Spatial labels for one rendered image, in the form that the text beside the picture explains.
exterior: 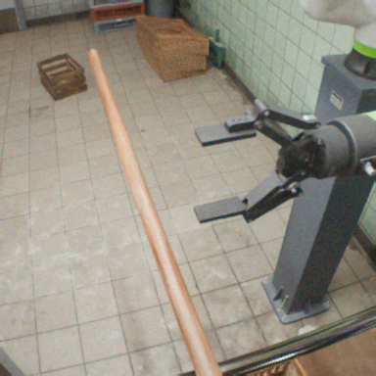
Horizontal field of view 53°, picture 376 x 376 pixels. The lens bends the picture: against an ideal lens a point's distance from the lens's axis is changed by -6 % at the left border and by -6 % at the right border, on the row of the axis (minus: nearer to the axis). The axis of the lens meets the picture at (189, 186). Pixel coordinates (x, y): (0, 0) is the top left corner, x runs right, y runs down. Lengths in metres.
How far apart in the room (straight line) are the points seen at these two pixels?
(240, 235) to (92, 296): 0.85
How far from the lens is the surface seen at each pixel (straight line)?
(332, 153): 0.56
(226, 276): 2.04
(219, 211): 0.57
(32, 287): 2.13
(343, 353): 1.28
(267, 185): 0.58
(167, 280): 0.58
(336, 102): 1.22
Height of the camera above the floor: 1.68
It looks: 43 degrees down
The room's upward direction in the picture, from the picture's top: straight up
